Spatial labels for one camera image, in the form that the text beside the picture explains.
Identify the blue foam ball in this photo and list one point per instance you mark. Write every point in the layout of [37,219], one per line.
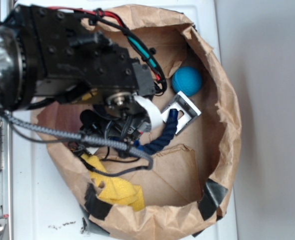
[188,80]

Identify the grey metal bracket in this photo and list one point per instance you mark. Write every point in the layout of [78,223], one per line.
[183,104]

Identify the yellow cloth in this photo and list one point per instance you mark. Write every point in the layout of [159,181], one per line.
[116,190]

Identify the aluminium frame rail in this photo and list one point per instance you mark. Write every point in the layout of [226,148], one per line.
[6,184]

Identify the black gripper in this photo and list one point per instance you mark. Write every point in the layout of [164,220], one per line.
[120,116]

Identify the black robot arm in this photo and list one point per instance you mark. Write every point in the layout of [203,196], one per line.
[77,56]

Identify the brown paper bag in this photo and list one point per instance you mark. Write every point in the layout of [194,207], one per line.
[189,187]

